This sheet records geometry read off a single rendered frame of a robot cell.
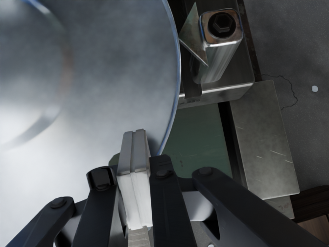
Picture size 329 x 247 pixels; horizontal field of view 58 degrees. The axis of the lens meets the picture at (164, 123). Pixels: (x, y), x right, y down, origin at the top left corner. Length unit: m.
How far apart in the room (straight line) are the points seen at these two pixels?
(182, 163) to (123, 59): 0.16
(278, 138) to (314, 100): 0.78
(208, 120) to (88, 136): 0.18
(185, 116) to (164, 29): 0.14
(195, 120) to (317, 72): 0.87
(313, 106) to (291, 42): 0.24
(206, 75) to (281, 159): 0.15
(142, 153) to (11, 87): 0.12
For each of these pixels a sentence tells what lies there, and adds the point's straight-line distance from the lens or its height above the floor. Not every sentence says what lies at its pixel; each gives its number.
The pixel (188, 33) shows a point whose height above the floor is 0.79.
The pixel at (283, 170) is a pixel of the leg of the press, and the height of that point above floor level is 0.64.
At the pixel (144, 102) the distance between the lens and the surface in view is 0.22.
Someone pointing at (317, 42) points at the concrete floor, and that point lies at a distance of 1.23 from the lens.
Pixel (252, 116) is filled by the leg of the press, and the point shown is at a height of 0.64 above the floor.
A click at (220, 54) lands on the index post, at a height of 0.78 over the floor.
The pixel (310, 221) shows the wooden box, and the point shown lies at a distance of 0.72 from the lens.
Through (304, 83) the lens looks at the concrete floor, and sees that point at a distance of 1.15.
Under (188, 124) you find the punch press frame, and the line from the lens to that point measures 0.35.
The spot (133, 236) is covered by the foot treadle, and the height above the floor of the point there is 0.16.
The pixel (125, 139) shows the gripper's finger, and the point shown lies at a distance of 0.18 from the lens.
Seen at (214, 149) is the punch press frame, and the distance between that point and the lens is 0.35.
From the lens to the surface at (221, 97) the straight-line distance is 0.34.
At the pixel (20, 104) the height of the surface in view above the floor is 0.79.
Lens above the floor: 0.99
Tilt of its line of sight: 80 degrees down
